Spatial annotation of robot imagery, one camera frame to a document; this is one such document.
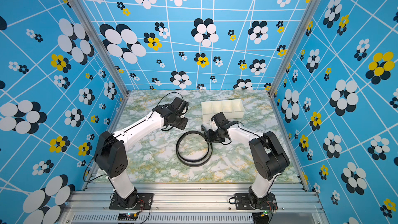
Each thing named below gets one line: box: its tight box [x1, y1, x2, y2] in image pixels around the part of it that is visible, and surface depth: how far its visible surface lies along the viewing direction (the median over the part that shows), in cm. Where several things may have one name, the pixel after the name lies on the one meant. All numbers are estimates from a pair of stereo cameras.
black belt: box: [175, 130, 213, 167], surface depth 88 cm
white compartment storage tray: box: [201, 99, 246, 122], surface depth 111 cm
